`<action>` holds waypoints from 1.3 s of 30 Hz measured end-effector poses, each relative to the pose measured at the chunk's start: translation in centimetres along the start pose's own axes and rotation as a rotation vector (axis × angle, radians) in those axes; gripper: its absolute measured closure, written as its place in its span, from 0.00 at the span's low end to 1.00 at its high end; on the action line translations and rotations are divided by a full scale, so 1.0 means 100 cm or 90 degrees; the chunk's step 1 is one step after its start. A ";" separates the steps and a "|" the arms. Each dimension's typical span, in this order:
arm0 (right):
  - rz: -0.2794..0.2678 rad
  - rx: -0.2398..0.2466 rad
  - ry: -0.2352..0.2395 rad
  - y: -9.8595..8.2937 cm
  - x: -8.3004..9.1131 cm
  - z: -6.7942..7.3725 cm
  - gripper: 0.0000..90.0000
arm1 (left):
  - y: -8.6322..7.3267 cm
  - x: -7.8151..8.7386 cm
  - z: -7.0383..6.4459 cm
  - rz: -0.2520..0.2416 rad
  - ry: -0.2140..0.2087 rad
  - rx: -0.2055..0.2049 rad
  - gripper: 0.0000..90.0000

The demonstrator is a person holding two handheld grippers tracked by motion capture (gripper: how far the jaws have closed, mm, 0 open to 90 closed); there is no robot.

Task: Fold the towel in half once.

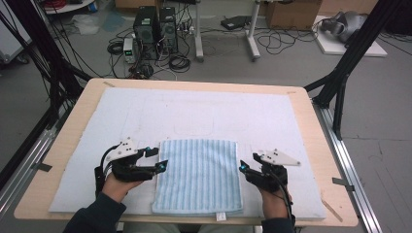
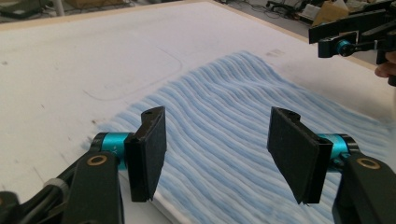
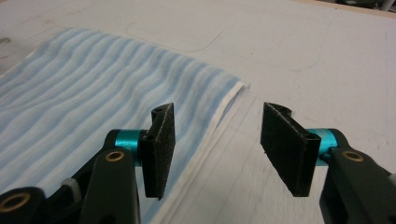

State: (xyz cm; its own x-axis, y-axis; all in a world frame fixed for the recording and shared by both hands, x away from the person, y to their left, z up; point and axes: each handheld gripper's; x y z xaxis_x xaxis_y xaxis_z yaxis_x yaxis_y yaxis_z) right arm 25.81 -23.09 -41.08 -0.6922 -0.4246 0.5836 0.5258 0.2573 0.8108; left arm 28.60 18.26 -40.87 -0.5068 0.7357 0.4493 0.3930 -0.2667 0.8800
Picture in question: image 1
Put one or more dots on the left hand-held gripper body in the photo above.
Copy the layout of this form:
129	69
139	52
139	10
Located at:
129	170

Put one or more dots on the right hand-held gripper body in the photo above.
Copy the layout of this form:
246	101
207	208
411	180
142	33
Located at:
272	178

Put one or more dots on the blue striped towel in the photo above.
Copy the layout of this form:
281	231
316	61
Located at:
197	178

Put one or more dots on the person's left hand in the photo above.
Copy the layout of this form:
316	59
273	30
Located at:
116	189

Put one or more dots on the person's right hand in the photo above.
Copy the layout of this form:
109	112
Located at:
275	204

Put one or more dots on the white foam mat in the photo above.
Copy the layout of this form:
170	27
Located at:
194	113

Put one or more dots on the thin wooden stick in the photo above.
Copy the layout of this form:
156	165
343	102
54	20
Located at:
332	210

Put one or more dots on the grey tape piece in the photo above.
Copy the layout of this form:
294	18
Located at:
343	183

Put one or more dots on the wooden table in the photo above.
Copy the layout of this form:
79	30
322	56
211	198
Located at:
81	103

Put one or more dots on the black tape piece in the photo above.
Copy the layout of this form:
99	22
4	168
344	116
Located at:
42	167

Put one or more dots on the white bench power supply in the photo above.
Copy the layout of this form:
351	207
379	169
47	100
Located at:
129	50

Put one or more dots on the black computer tower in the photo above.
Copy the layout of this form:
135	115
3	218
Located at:
168	29
145	29

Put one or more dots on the beige desk with white legs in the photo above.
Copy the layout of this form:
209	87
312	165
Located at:
252	32

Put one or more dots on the flat black device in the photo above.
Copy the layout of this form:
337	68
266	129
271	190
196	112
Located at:
236	22

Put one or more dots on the white floor platform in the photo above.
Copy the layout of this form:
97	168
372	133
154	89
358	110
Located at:
350	48

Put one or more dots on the large open cardboard box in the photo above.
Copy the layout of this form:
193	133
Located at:
291	14

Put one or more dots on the low open cardboard box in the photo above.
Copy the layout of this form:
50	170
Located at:
136	3

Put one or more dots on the grey rounded device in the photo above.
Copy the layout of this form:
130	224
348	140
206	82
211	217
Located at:
346	24

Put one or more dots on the round white table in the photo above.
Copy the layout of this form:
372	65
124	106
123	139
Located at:
69	6

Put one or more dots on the aluminium rail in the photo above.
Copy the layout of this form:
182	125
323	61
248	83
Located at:
350	168
29	155

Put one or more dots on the black frame post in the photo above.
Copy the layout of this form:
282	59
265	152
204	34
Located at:
42	55
353	55

